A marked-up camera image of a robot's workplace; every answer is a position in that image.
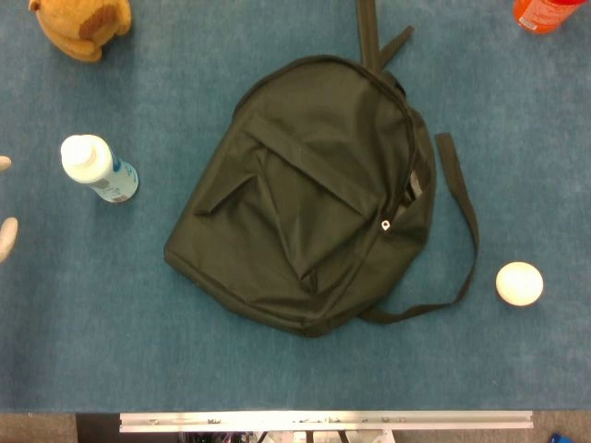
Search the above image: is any orange bottle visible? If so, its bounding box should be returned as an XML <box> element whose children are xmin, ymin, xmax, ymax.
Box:
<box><xmin>512</xmin><ymin>0</ymin><xmax>587</xmax><ymax>35</ymax></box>

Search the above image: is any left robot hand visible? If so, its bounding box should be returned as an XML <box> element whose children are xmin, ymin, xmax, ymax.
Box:
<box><xmin>0</xmin><ymin>155</ymin><xmax>19</xmax><ymax>265</ymax></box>

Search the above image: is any brown plush toy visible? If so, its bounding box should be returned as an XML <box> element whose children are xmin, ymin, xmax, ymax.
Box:
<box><xmin>28</xmin><ymin>0</ymin><xmax>133</xmax><ymax>64</ymax></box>

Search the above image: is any white ball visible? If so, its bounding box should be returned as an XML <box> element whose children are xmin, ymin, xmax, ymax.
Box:
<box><xmin>495</xmin><ymin>261</ymin><xmax>545</xmax><ymax>306</ymax></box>

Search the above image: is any white bottle with blue label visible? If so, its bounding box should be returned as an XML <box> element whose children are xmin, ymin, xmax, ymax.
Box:
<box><xmin>59</xmin><ymin>133</ymin><xmax>140</xmax><ymax>204</ymax></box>

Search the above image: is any blue table cloth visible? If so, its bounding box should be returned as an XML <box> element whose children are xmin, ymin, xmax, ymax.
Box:
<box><xmin>0</xmin><ymin>0</ymin><xmax>591</xmax><ymax>413</ymax></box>

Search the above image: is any black fabric backpack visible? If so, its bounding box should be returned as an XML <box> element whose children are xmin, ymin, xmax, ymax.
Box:
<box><xmin>163</xmin><ymin>0</ymin><xmax>481</xmax><ymax>339</ymax></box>

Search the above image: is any aluminium profile rail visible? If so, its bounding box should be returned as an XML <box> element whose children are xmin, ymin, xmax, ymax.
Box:
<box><xmin>118</xmin><ymin>410</ymin><xmax>534</xmax><ymax>434</ymax></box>

